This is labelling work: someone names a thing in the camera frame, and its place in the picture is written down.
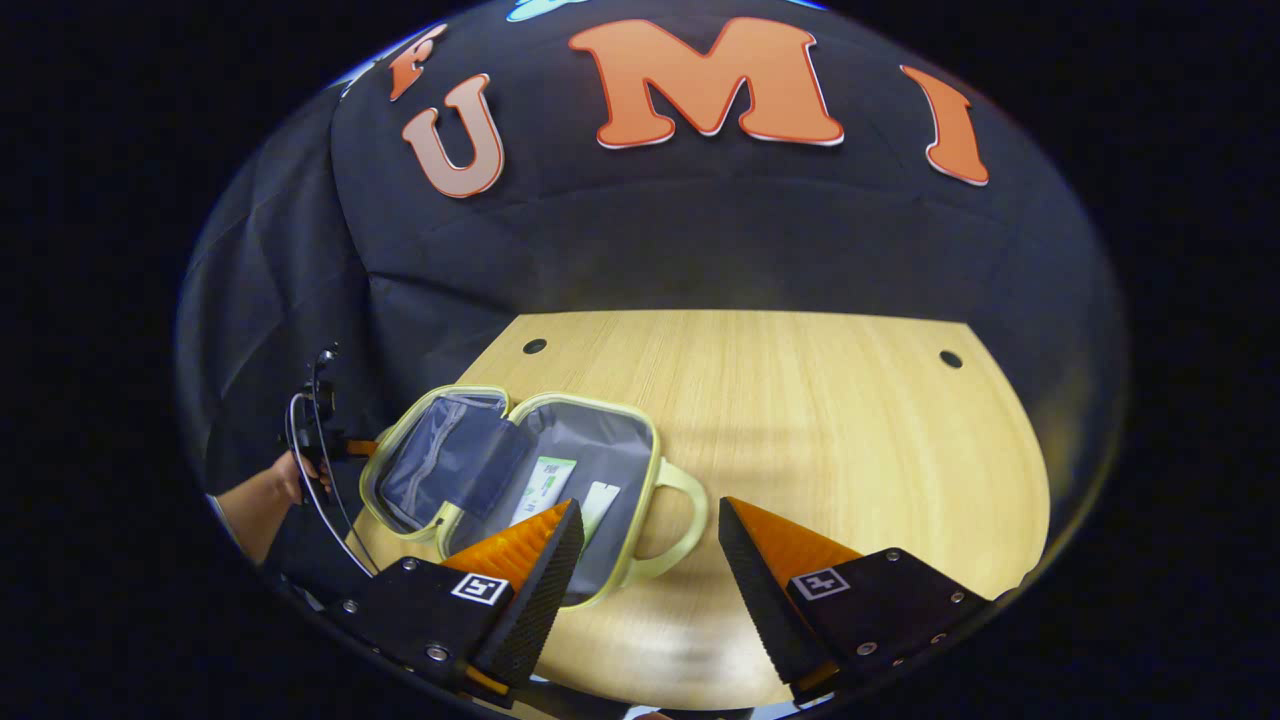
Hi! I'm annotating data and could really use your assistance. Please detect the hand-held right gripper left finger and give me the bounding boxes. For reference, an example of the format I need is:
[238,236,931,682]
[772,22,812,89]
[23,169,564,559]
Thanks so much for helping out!
[325,498,586,696]

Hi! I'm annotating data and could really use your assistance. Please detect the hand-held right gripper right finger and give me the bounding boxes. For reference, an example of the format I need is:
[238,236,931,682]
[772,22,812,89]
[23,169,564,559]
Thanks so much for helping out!
[718,497,996,701]

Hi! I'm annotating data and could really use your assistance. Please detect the cream suitcase with handle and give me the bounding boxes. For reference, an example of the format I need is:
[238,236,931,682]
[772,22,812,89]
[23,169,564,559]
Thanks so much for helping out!
[358,385,710,612]

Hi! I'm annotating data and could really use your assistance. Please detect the large green white tube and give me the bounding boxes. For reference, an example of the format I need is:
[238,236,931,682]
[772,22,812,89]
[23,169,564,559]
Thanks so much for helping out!
[509,456,579,529]

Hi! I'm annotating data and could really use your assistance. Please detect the left hand-held gripper cable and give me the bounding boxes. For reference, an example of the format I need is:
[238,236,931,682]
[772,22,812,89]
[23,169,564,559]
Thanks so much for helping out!
[287,390,383,579]

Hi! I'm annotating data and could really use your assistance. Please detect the black backdrop cloth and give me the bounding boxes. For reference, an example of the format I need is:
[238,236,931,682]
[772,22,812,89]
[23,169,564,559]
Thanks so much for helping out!
[178,0,1129,603]

